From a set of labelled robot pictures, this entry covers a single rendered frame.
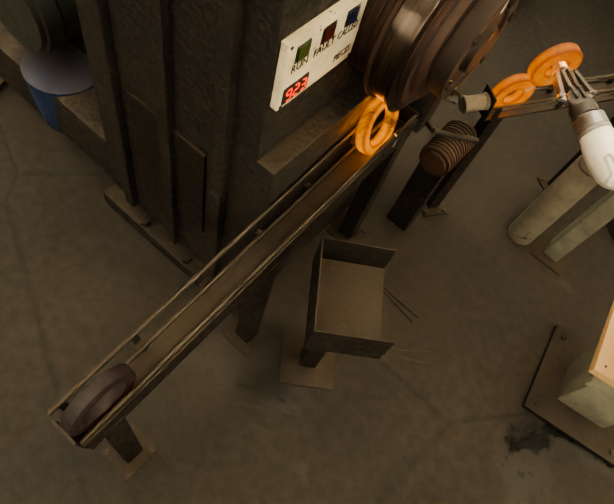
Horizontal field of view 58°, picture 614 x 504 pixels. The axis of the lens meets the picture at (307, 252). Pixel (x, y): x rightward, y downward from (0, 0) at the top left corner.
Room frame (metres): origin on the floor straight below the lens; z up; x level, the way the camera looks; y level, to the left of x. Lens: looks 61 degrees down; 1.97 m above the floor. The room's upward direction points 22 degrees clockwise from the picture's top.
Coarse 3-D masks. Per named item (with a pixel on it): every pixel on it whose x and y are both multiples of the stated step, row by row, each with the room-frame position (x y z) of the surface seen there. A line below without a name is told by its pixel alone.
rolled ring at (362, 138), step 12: (372, 108) 1.13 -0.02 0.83; (384, 108) 1.17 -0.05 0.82; (360, 120) 1.10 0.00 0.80; (372, 120) 1.11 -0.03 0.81; (384, 120) 1.21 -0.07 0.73; (396, 120) 1.22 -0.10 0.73; (360, 132) 1.08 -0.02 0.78; (384, 132) 1.18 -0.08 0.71; (360, 144) 1.07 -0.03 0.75; (372, 144) 1.12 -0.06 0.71
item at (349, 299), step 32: (320, 256) 0.70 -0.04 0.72; (352, 256) 0.77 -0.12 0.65; (384, 256) 0.79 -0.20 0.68; (320, 288) 0.67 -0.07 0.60; (352, 288) 0.71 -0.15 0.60; (320, 320) 0.58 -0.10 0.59; (352, 320) 0.62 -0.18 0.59; (288, 352) 0.67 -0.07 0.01; (320, 352) 0.65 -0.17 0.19; (352, 352) 0.53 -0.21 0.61; (384, 352) 0.55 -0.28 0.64; (320, 384) 0.60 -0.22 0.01
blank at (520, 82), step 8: (504, 80) 1.54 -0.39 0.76; (512, 80) 1.54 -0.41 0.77; (520, 80) 1.54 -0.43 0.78; (528, 80) 1.56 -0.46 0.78; (496, 88) 1.52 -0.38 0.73; (504, 88) 1.51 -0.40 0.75; (512, 88) 1.53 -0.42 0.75; (520, 88) 1.55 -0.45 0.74; (528, 88) 1.57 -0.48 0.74; (496, 96) 1.51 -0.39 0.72; (504, 96) 1.52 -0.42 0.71; (512, 96) 1.58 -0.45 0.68; (520, 96) 1.57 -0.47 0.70; (528, 96) 1.59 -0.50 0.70; (496, 104) 1.52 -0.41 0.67; (504, 104) 1.54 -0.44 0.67
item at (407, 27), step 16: (416, 0) 1.03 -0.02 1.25; (432, 0) 1.03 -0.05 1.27; (400, 16) 1.02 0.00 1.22; (416, 16) 1.02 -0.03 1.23; (432, 16) 1.02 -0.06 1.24; (400, 32) 1.00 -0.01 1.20; (416, 32) 0.99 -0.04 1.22; (384, 48) 1.00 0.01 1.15; (400, 48) 0.99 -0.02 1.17; (384, 64) 0.99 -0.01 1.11; (400, 64) 0.97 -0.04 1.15; (384, 80) 0.99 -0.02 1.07; (384, 96) 1.00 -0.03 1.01
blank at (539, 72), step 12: (552, 48) 1.48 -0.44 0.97; (564, 48) 1.48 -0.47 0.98; (576, 48) 1.50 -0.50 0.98; (540, 60) 1.45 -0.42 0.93; (552, 60) 1.46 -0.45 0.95; (564, 60) 1.48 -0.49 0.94; (576, 60) 1.51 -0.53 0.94; (528, 72) 1.46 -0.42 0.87; (540, 72) 1.45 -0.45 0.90; (552, 72) 1.50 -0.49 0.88; (540, 84) 1.48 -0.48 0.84
